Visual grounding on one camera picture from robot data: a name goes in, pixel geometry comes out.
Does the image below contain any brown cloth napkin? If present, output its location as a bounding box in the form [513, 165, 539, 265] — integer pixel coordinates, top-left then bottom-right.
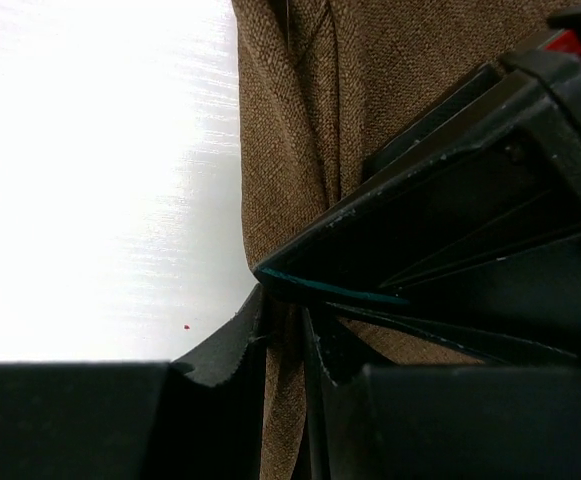
[230, 0, 576, 480]

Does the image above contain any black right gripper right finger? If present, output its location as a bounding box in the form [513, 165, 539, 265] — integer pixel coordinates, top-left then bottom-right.
[302, 309, 394, 479]

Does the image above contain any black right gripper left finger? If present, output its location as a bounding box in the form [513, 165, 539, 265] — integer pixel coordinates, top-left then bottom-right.
[167, 285, 266, 479]

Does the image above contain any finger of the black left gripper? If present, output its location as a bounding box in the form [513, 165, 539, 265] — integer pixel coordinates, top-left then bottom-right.
[255, 68, 581, 350]

